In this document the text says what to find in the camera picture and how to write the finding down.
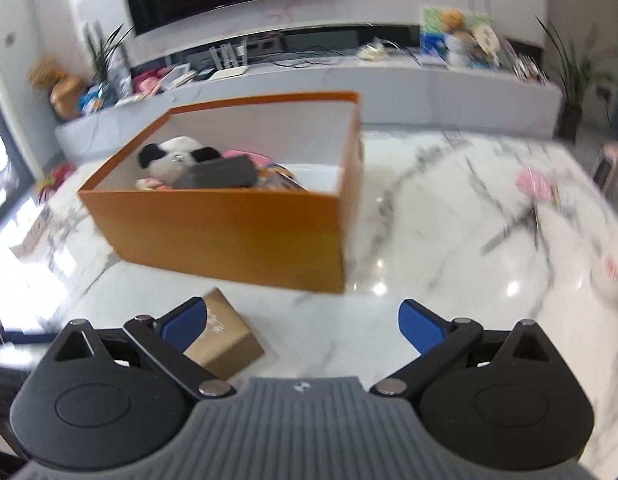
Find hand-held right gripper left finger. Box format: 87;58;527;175
54;297;237;401

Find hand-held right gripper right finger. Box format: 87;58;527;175
370;299;550;398

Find orange cardboard box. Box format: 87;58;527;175
78;91;364;295

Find grey box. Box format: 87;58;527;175
176;155;257;190

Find white panda plush toy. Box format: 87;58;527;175
138;136;222;183

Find pink pouch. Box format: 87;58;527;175
224;149;270;167

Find brown cardboard box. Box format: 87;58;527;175
181;287;266;381

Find metal scissors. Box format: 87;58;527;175
481;205;542;256

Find pink white crochet toy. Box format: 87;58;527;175
135;176;176;191

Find small white box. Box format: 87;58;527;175
21;205;54;256

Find pink packet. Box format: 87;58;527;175
516;167;560;206

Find red green feathery toy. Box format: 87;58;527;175
36;162;77;196

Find marble television cabinet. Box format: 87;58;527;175
54;22;562;163

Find blue snack packet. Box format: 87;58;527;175
79;85;108;112

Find brown round vase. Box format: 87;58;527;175
50;76;87;118

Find white router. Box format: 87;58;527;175
209;42;250;81

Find grey knit basket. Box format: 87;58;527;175
446;32;477;68

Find green potted plant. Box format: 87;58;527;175
84;22;134;86

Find tall potted plant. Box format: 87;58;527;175
536;15;618;143

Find dried yellow flowers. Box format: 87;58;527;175
28;57;64;87

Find round paper fan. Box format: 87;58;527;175
471;25;500;54

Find colourful painting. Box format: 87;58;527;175
420;5;492;56

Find brown teddy bear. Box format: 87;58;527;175
441;7;467;31

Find black cables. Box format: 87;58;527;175
276;45;360;67

